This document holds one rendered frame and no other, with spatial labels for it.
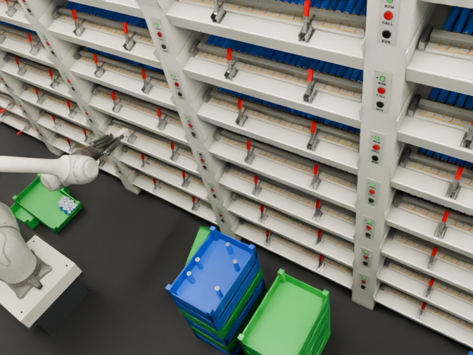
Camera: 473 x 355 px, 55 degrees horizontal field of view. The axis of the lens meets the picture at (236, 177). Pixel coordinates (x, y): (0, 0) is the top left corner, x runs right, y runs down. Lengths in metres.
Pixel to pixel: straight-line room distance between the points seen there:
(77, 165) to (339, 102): 0.99
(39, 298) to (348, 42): 1.63
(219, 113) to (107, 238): 1.20
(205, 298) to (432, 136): 0.98
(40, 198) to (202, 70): 1.60
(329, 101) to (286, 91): 0.13
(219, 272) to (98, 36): 0.98
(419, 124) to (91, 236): 1.87
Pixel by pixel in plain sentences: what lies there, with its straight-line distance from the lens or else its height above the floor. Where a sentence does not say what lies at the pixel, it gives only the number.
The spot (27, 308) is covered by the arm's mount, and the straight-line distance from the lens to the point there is 2.17.
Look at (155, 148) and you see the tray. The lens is 2.10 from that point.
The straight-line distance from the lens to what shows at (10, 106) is 3.16.
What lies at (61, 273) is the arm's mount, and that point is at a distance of 2.17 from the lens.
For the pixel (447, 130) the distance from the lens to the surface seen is 1.20.
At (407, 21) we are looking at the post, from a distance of 1.01.
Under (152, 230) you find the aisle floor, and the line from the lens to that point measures 2.45.
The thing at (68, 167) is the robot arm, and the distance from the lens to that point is 1.78.
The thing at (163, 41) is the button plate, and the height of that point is 1.16.
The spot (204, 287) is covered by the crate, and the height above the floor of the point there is 0.40.
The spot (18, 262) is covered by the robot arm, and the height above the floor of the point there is 0.43.
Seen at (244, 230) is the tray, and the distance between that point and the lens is 2.17.
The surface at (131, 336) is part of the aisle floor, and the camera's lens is 2.21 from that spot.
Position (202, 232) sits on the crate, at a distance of 2.11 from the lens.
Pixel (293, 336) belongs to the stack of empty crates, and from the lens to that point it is 1.69.
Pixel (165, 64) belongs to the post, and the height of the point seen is 1.07.
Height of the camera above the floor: 1.91
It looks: 49 degrees down
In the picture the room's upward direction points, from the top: 15 degrees counter-clockwise
